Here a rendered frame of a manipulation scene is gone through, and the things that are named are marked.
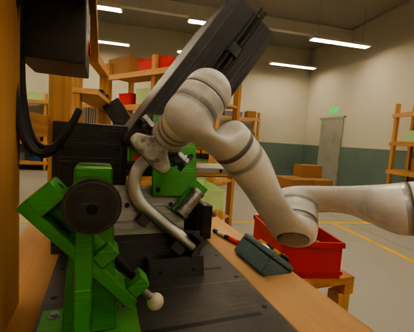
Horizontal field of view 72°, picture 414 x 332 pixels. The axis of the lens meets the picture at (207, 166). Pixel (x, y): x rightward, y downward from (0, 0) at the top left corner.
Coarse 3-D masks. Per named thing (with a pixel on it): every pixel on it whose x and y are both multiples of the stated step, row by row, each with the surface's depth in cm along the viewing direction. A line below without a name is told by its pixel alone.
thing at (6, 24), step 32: (0, 0) 40; (0, 32) 41; (0, 64) 41; (0, 96) 41; (64, 96) 131; (0, 128) 42; (0, 160) 42; (0, 192) 43; (0, 224) 43; (0, 256) 44; (0, 288) 44; (0, 320) 44
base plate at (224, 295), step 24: (216, 264) 74; (48, 288) 58; (168, 288) 61; (192, 288) 61; (216, 288) 62; (240, 288) 63; (144, 312) 52; (168, 312) 52; (192, 312) 53; (216, 312) 53; (240, 312) 54; (264, 312) 54
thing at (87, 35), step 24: (48, 0) 54; (72, 0) 55; (24, 24) 53; (48, 24) 54; (72, 24) 55; (24, 48) 53; (48, 48) 54; (72, 48) 56; (48, 72) 68; (72, 72) 66
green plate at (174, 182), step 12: (156, 120) 73; (192, 144) 76; (192, 156) 75; (192, 168) 75; (156, 180) 71; (168, 180) 72; (180, 180) 73; (192, 180) 74; (156, 192) 71; (168, 192) 72; (180, 192) 73
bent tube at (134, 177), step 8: (136, 160) 68; (144, 160) 67; (136, 168) 66; (144, 168) 68; (136, 176) 66; (128, 184) 66; (136, 184) 66; (136, 192) 66; (136, 200) 65; (144, 200) 66; (136, 208) 66; (144, 208) 66; (152, 208) 67; (152, 216) 66; (160, 216) 67; (160, 224) 67; (168, 224) 67; (168, 232) 67; (176, 232) 67; (184, 232) 69; (176, 240) 68; (184, 240) 68; (192, 240) 69; (192, 248) 68
